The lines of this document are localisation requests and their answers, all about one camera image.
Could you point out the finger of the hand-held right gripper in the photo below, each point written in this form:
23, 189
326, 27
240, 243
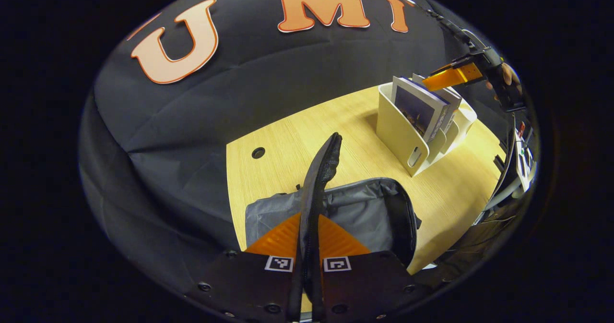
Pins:
453, 76

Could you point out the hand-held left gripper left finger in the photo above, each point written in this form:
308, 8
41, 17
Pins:
249, 284

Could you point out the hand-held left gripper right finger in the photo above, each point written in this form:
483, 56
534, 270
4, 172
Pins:
364, 284

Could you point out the white cover book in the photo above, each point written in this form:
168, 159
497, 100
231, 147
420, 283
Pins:
453, 103

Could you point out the blue cover book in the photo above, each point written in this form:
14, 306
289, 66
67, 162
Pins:
419, 109

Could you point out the grey schoolbag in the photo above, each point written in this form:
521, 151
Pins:
357, 212

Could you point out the white bookshelf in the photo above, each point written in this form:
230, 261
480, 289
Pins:
395, 131

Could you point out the white equipment box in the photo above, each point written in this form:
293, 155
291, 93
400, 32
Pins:
525, 162

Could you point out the black backdrop cloth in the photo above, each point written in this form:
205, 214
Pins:
192, 145

